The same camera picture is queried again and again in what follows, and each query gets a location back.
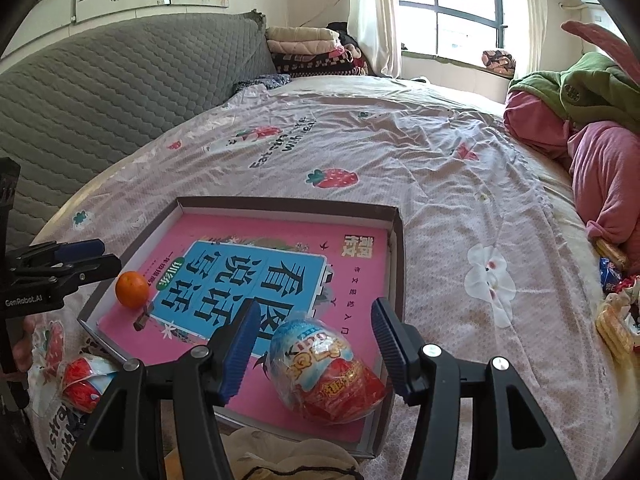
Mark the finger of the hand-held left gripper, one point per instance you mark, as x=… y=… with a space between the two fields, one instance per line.
x=85 y=250
x=95 y=269

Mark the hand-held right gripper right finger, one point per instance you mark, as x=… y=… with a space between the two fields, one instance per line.
x=390 y=340

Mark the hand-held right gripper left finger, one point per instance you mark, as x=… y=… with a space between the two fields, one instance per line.
x=242 y=350

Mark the large egg toy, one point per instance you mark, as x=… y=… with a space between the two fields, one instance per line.
x=325 y=380

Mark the grey cardboard box lid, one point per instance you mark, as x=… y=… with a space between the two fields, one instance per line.
x=280 y=205

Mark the person's left hand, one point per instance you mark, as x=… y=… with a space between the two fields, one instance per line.
x=21 y=350

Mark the orange tangerine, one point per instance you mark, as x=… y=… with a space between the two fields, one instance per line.
x=132 y=288

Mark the small brown snack piece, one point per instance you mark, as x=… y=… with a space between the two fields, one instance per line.
x=141 y=318

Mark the pink book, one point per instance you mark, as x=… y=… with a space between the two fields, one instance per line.
x=350 y=270

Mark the small wrapped egg toy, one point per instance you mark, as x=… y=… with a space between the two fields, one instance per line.
x=80 y=375

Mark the grey quilted headboard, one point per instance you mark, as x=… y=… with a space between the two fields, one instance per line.
x=125 y=100

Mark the strawberry print bedsheet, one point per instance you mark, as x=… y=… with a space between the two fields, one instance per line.
x=450 y=185

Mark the yellow wafer packs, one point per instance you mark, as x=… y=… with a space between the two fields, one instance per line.
x=616 y=332

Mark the yellow snack packet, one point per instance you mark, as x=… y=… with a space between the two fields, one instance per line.
x=611 y=252

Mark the red white snack wrapper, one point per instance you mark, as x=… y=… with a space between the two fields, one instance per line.
x=627 y=290

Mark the blue patterned cloth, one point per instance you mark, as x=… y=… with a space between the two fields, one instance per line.
x=265 y=82

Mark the dark pink fleece garment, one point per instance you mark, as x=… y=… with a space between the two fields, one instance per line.
x=535 y=120

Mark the folded blankets stack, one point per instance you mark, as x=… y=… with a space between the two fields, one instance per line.
x=320 y=62

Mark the floral cloth bundle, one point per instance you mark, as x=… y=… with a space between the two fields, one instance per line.
x=497 y=62

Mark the cream folded blanket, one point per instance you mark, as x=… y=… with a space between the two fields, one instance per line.
x=300 y=39

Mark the black cloth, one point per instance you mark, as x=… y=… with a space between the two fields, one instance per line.
x=340 y=27

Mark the green jacket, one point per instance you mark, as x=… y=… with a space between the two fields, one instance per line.
x=590 y=90

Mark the white curtain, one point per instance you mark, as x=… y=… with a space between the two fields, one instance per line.
x=372 y=15

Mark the window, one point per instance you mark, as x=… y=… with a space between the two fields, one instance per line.
x=450 y=5

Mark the pink fabric strip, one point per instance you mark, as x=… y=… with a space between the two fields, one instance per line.
x=600 y=42

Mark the white air conditioner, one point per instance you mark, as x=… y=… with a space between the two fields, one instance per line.
x=590 y=5

